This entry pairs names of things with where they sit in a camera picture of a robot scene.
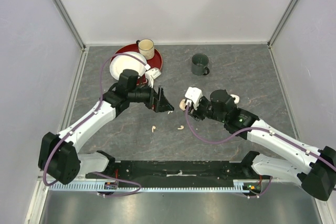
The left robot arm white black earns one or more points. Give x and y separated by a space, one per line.
59 155

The slotted grey cable duct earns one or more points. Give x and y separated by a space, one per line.
111 186

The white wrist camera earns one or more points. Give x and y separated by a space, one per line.
193 96
151 74

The white paper plate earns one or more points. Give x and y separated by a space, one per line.
122 62

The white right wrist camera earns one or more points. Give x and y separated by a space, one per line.
193 96

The cream ceramic mug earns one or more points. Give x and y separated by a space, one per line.
146 48

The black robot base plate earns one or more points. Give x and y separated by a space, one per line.
183 172

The dark green mug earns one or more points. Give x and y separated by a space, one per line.
200 64

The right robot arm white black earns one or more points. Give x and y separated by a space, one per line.
311 168

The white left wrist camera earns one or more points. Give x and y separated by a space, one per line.
151 74

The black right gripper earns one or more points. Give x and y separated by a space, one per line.
196 113

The beige earbud charging case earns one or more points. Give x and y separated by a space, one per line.
182 105

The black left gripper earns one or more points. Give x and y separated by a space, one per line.
164 105

